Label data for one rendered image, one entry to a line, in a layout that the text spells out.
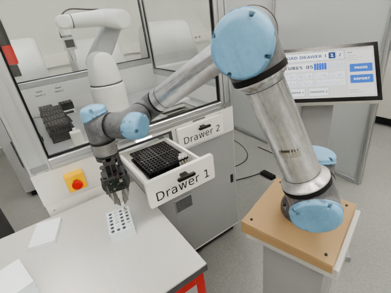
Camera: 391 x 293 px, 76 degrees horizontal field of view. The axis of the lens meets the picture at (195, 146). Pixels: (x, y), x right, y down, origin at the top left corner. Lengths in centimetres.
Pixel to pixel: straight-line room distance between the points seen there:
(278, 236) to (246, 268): 94
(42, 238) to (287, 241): 83
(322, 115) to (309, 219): 98
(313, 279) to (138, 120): 73
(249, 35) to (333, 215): 42
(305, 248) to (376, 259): 118
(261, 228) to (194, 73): 51
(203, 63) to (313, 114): 99
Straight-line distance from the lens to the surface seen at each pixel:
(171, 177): 91
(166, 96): 74
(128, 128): 69
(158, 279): 81
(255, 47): 47
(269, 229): 84
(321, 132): 160
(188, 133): 128
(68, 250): 101
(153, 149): 116
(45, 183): 116
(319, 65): 150
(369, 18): 221
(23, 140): 109
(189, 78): 69
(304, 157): 59
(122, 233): 94
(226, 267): 175
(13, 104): 106
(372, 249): 202
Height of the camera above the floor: 140
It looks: 27 degrees down
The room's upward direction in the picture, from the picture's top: 8 degrees counter-clockwise
